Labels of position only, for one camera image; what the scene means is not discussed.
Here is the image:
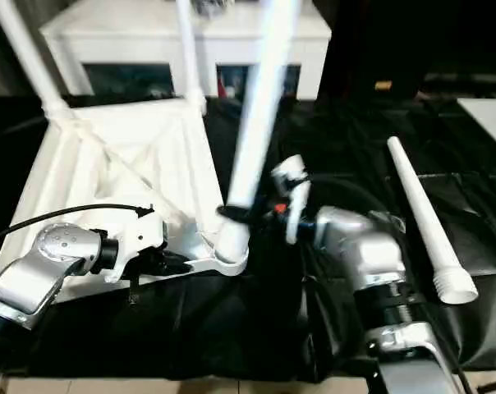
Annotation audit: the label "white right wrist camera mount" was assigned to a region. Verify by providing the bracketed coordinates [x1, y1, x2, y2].
[270, 153, 314, 246]

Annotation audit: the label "white plastic table leg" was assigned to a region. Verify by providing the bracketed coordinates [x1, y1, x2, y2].
[385, 135, 480, 306]
[0, 0, 76, 121]
[214, 0, 305, 264]
[175, 0, 209, 115]

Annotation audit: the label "black mat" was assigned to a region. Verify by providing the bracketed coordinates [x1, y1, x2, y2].
[0, 92, 496, 381]

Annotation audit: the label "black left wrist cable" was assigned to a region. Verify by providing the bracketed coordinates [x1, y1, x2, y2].
[0, 203, 156, 246]

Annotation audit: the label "white flat board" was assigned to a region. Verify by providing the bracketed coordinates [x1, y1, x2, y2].
[456, 96, 496, 158]

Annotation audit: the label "glass bowl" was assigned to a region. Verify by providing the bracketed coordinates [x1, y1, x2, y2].
[191, 0, 233, 18]

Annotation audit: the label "white cabinet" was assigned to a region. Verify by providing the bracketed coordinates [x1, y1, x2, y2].
[39, 0, 332, 103]

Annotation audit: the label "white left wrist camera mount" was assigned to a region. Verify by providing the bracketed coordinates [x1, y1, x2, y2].
[107, 210, 170, 285]

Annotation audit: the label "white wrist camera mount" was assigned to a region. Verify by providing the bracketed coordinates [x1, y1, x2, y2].
[107, 210, 170, 285]
[270, 153, 314, 246]

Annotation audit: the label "white plastic table top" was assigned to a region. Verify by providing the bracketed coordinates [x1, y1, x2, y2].
[0, 99, 250, 305]

